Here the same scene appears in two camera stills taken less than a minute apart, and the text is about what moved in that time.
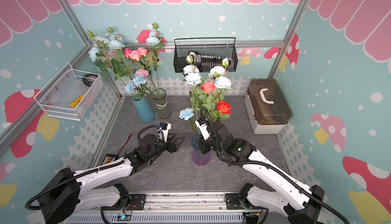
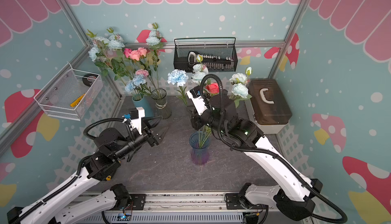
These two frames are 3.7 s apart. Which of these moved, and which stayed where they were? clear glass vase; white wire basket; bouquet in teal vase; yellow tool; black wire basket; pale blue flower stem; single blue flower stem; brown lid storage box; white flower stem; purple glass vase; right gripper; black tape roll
Moved: right gripper; single blue flower stem; white flower stem; pale blue flower stem
Stayed: purple glass vase; bouquet in teal vase; clear glass vase; white wire basket; yellow tool; brown lid storage box; black wire basket; black tape roll
